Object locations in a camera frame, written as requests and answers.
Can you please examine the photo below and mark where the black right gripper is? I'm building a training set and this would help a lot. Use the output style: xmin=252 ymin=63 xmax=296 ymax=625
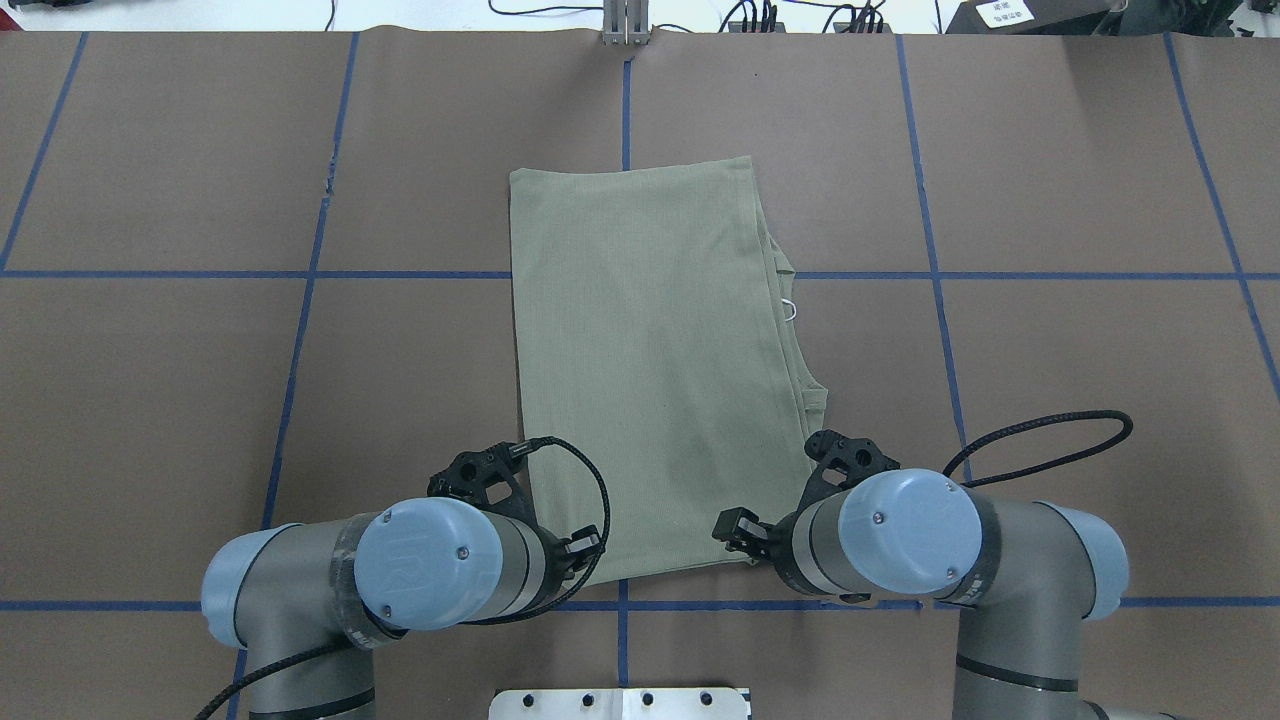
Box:
xmin=712 ymin=429 xmax=901 ymax=566

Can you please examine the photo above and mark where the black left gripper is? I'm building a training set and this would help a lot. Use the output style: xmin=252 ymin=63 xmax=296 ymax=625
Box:
xmin=428 ymin=439 xmax=607 ymax=582

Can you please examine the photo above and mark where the olive green long-sleeve shirt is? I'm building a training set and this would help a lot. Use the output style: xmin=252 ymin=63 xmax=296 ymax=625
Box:
xmin=509 ymin=156 xmax=828 ymax=584

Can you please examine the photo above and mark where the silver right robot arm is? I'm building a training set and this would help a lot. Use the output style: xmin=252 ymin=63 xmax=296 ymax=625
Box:
xmin=712 ymin=429 xmax=1138 ymax=719

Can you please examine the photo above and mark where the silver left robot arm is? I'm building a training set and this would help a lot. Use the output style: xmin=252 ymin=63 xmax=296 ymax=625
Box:
xmin=197 ymin=436 xmax=611 ymax=719

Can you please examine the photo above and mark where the black box with label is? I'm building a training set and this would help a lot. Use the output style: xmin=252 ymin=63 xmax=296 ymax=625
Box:
xmin=943 ymin=1 xmax=1128 ymax=36

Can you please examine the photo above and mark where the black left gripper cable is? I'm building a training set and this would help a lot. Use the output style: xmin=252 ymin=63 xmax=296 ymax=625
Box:
xmin=195 ymin=436 xmax=613 ymax=720

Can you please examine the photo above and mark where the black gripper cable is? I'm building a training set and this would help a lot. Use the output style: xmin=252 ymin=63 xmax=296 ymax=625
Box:
xmin=940 ymin=410 xmax=1135 ymax=489
xmin=195 ymin=436 xmax=613 ymax=720

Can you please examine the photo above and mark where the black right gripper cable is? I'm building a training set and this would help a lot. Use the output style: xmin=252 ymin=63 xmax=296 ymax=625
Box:
xmin=940 ymin=410 xmax=1135 ymax=489

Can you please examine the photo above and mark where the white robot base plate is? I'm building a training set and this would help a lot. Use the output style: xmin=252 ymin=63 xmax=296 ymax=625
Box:
xmin=488 ymin=685 xmax=754 ymax=719

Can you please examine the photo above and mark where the grey aluminium post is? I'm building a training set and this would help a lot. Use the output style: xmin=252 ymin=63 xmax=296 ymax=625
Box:
xmin=600 ymin=0 xmax=652 ymax=46

